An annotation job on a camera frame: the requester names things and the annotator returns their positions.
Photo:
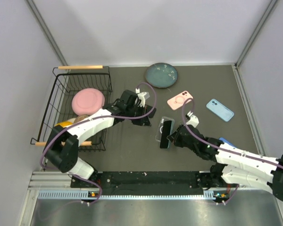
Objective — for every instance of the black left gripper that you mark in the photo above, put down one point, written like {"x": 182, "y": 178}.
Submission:
{"x": 145, "y": 122}

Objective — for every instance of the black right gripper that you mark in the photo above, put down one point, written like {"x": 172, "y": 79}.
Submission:
{"x": 174, "y": 137}

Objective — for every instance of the clear magsafe phone case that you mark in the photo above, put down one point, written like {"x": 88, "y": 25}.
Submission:
{"x": 160, "y": 127}

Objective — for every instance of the light blue phone case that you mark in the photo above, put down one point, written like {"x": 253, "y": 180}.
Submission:
{"x": 220, "y": 110}

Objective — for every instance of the teal phone dark screen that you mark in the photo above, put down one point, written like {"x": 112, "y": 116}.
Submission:
{"x": 166, "y": 131}

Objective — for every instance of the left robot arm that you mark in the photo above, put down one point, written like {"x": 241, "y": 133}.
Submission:
{"x": 63, "y": 144}

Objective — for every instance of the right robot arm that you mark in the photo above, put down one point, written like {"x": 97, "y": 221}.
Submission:
{"x": 233, "y": 165}

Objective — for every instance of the pink phone case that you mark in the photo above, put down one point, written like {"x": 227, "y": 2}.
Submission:
{"x": 177, "y": 101}

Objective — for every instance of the pink round plate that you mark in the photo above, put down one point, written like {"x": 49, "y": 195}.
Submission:
{"x": 87, "y": 101}

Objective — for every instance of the teal ceramic floral plate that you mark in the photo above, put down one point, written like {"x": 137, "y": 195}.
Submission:
{"x": 161, "y": 75}

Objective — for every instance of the brown ceramic bowl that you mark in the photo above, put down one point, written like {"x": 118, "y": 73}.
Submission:
{"x": 80, "y": 118}

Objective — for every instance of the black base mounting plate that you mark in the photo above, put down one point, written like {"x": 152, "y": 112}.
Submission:
{"x": 195, "y": 179}

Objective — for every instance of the yellow cup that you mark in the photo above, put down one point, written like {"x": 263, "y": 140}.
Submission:
{"x": 64, "y": 124}

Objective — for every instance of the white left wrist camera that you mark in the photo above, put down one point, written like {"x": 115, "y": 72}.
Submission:
{"x": 141, "y": 98}

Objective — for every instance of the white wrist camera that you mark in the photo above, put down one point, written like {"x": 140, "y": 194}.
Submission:
{"x": 192, "y": 119}
{"x": 141, "y": 98}

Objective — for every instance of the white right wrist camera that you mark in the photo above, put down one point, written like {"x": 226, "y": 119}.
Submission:
{"x": 192, "y": 119}

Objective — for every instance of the black wire basket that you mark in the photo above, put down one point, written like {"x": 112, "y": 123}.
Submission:
{"x": 77, "y": 91}

